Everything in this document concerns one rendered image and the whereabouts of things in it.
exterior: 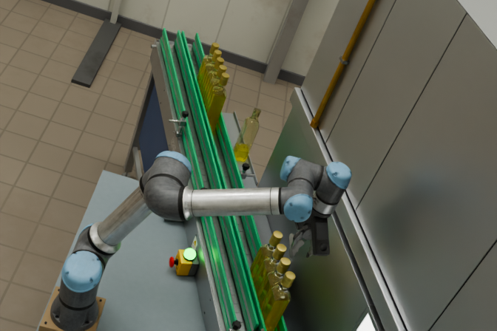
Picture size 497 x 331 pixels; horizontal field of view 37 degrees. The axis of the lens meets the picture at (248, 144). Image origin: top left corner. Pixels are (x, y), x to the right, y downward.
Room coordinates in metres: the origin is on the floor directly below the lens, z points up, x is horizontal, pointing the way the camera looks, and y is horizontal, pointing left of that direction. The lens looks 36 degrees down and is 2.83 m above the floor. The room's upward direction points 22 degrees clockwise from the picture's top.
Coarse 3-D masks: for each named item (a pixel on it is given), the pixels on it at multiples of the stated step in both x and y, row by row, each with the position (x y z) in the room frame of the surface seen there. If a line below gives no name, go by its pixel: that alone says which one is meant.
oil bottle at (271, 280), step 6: (270, 276) 1.74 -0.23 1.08; (276, 276) 1.73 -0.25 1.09; (264, 282) 1.75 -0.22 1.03; (270, 282) 1.72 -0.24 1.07; (276, 282) 1.72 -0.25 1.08; (264, 288) 1.73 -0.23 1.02; (270, 288) 1.71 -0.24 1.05; (258, 294) 1.75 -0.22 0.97; (264, 294) 1.72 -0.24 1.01; (258, 300) 1.73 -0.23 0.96; (264, 300) 1.71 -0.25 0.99
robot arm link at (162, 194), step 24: (144, 192) 1.55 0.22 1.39; (168, 192) 1.53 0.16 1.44; (192, 192) 1.55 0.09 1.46; (216, 192) 1.55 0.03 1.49; (240, 192) 1.56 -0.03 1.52; (264, 192) 1.56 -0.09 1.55; (288, 192) 1.57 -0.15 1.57; (312, 192) 1.61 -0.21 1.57; (168, 216) 1.50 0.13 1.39; (288, 216) 1.52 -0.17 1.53
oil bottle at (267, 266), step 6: (270, 258) 1.81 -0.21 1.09; (264, 264) 1.79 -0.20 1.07; (270, 264) 1.78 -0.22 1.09; (258, 270) 1.81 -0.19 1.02; (264, 270) 1.78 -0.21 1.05; (270, 270) 1.77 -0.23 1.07; (258, 276) 1.79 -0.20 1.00; (264, 276) 1.77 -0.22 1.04; (258, 282) 1.78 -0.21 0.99; (258, 288) 1.77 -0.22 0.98
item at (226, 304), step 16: (176, 80) 2.77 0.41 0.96; (176, 96) 2.72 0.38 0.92; (176, 112) 2.65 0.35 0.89; (192, 144) 2.38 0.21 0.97; (192, 160) 2.32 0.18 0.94; (192, 176) 2.27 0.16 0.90; (208, 224) 2.01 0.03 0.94; (208, 240) 1.96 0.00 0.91; (224, 272) 1.79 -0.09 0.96; (224, 288) 1.73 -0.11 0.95; (224, 304) 1.70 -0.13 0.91; (224, 320) 1.66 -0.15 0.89
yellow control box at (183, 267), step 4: (180, 252) 1.93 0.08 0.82; (196, 252) 1.96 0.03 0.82; (176, 256) 1.94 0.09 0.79; (180, 256) 1.91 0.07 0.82; (196, 256) 1.94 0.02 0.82; (180, 260) 1.90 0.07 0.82; (184, 260) 1.90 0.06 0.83; (196, 260) 1.92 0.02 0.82; (180, 264) 1.88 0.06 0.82; (184, 264) 1.89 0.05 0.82; (188, 264) 1.89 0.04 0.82; (192, 264) 1.90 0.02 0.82; (196, 264) 1.91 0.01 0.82; (176, 268) 1.90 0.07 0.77; (180, 268) 1.88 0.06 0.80; (184, 268) 1.89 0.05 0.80; (188, 268) 1.90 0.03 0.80; (192, 268) 1.90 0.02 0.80; (196, 268) 1.91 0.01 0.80; (176, 272) 1.89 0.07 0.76; (180, 272) 1.89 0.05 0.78; (184, 272) 1.89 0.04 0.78; (188, 272) 1.90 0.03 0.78; (192, 272) 1.91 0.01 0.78
